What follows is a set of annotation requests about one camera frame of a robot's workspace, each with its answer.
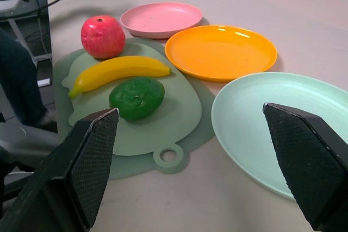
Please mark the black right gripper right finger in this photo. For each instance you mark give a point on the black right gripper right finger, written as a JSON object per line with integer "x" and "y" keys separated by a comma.
{"x": 304, "y": 158}

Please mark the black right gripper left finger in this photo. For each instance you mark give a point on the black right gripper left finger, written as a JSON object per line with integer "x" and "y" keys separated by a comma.
{"x": 81, "y": 172}

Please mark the mint green plate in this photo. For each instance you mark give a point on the mint green plate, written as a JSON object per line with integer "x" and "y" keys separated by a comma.
{"x": 244, "y": 123}

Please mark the orange plate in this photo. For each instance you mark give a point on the orange plate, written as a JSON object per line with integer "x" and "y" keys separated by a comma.
{"x": 220, "y": 51}

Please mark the pink plate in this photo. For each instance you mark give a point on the pink plate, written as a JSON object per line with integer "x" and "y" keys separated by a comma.
{"x": 160, "y": 20}

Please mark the green lime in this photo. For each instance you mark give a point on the green lime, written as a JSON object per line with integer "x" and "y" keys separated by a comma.
{"x": 137, "y": 98}

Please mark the green cutting board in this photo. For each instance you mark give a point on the green cutting board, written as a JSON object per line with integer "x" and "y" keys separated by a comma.
{"x": 163, "y": 123}

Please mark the yellow banana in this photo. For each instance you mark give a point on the yellow banana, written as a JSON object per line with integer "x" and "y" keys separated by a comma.
{"x": 117, "y": 72}

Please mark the dark green silicone mat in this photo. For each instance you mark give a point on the dark green silicone mat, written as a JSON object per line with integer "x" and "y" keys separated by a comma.
{"x": 201, "y": 123}

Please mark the person's leg in jeans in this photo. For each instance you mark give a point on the person's leg in jeans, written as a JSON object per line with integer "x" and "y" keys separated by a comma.
{"x": 19, "y": 80}

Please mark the red apple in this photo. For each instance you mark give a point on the red apple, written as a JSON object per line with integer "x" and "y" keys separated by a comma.
{"x": 102, "y": 37}

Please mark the grey equipment cart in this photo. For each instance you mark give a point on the grey equipment cart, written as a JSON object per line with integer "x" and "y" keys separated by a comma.
{"x": 24, "y": 12}

